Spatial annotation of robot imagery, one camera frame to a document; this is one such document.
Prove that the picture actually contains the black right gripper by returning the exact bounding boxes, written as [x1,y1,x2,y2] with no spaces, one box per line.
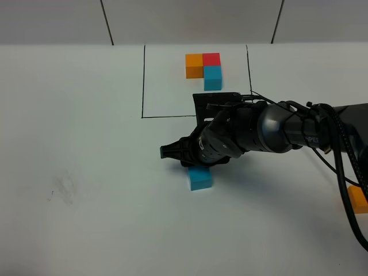
[160,94,253,167]

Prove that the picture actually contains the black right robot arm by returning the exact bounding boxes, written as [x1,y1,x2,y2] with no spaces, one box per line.
[160,93,367,177]

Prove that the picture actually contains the blue template cube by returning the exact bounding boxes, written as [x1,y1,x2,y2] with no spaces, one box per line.
[204,66,223,91]

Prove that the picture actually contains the orange template cube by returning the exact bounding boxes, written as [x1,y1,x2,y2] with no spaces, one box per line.
[185,54,204,79]

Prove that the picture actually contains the red template cube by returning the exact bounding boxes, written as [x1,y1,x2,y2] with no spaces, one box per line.
[202,53,221,67]

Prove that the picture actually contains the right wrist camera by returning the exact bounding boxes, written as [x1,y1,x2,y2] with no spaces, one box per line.
[193,92,242,125]

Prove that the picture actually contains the black right camera cable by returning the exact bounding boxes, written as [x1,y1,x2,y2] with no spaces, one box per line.
[250,90,368,254]

